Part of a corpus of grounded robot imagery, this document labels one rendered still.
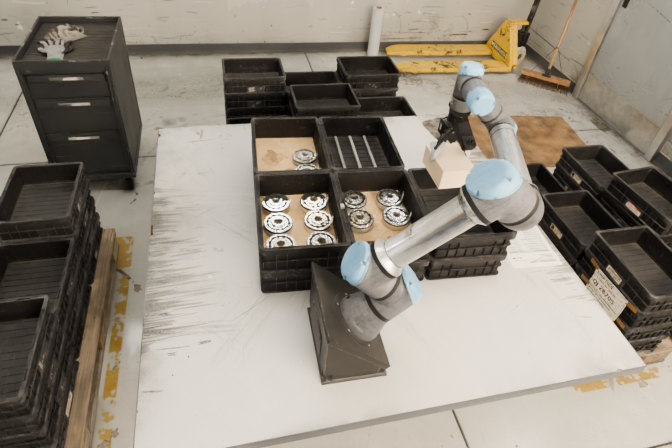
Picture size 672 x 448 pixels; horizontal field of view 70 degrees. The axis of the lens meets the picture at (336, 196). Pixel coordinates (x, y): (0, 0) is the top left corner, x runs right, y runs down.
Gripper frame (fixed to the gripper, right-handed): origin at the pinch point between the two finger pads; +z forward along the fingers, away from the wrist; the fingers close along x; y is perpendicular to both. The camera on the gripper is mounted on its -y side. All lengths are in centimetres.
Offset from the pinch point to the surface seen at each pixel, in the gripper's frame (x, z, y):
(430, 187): -5.6, 26.2, 17.3
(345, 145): 22, 26, 52
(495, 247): -15.4, 24.4, -20.6
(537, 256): -42, 40, -14
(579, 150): -141, 63, 84
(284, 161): 52, 26, 43
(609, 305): -88, 72, -21
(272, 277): 64, 30, -17
